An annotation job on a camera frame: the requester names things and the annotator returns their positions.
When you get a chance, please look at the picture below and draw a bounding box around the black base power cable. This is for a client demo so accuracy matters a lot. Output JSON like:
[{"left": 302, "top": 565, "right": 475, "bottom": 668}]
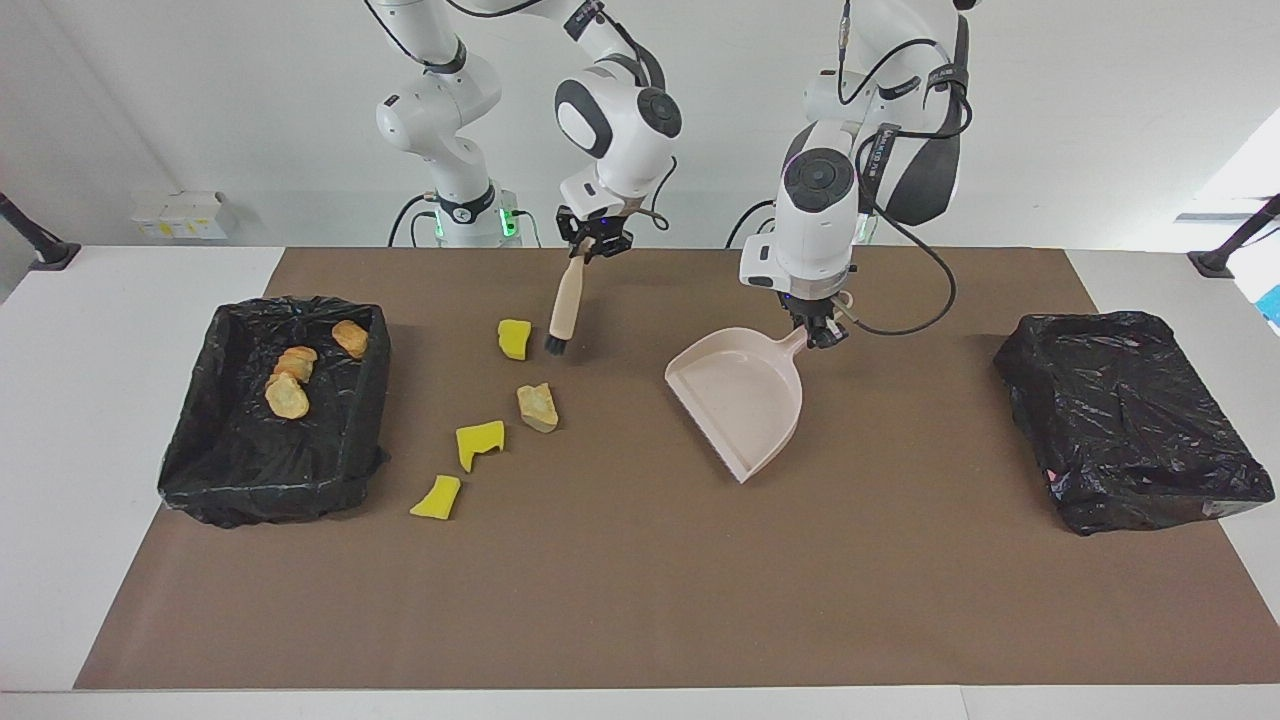
[
  {"left": 388, "top": 195, "right": 441, "bottom": 248},
  {"left": 725, "top": 198, "right": 779, "bottom": 248}
]

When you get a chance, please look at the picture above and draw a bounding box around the white labelled box cluster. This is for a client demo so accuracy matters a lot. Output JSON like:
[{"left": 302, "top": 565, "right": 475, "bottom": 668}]
[{"left": 130, "top": 190, "right": 233, "bottom": 241}]

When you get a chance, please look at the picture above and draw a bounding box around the pale yellow bread piece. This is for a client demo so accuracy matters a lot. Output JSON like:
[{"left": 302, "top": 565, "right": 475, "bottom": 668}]
[{"left": 264, "top": 375, "right": 311, "bottom": 420}]

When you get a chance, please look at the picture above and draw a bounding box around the brown table mat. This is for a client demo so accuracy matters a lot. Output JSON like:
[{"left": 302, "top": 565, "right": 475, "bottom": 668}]
[{"left": 75, "top": 247, "right": 1280, "bottom": 691}]

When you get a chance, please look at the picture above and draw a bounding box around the beige hand brush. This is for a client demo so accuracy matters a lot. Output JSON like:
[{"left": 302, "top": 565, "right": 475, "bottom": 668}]
[{"left": 544, "top": 238, "right": 595, "bottom": 358}]

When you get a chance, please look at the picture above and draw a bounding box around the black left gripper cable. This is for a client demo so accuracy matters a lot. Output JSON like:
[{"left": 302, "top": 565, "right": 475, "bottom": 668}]
[{"left": 835, "top": 0, "right": 976, "bottom": 338}]

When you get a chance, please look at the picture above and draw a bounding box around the bin with black bag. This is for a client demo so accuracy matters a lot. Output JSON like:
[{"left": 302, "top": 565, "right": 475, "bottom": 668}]
[
  {"left": 993, "top": 311, "right": 1277, "bottom": 537},
  {"left": 157, "top": 295, "right": 392, "bottom": 529}
]

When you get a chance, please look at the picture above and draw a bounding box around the beige plastic dustpan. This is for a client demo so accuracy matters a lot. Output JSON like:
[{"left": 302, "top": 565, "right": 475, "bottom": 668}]
[{"left": 665, "top": 290, "right": 856, "bottom": 484}]

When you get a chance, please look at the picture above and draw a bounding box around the pale bread chunk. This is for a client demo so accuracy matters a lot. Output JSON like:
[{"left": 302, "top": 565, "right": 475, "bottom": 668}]
[{"left": 516, "top": 383, "right": 560, "bottom": 434}]

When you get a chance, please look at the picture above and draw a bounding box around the black camera stand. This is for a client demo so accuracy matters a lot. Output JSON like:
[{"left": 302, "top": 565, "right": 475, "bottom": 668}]
[
  {"left": 0, "top": 192, "right": 81, "bottom": 271},
  {"left": 1188, "top": 195, "right": 1280, "bottom": 279}
]

